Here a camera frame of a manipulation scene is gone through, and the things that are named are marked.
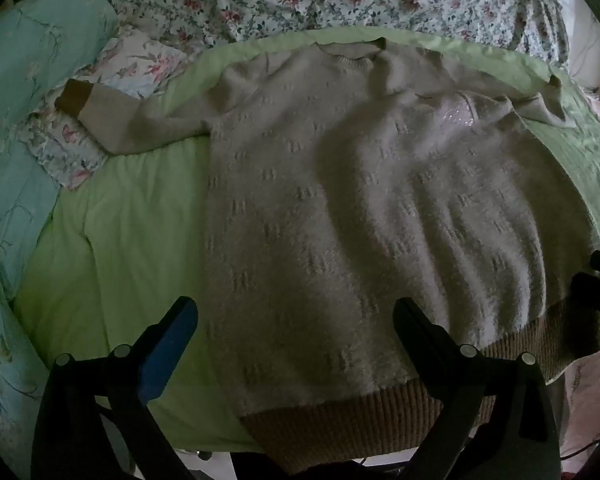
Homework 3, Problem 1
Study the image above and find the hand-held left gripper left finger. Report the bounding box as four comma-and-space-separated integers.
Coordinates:
30, 296, 199, 480

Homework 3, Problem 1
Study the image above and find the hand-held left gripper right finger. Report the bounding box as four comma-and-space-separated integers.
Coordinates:
393, 297, 562, 480

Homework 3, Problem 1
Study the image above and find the beige knit sweater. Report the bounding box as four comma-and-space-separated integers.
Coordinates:
55, 37, 600, 476

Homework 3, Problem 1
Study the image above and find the pink patterned cloth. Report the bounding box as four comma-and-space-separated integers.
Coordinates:
562, 322, 600, 461

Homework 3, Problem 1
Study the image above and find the light green blanket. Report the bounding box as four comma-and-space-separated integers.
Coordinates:
12, 27, 600, 453

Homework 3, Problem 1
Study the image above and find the white pink-flowered pillow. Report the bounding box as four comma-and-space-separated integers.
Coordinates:
17, 27, 191, 191

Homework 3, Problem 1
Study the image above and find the teal floral quilt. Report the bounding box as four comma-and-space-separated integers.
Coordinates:
0, 0, 121, 461

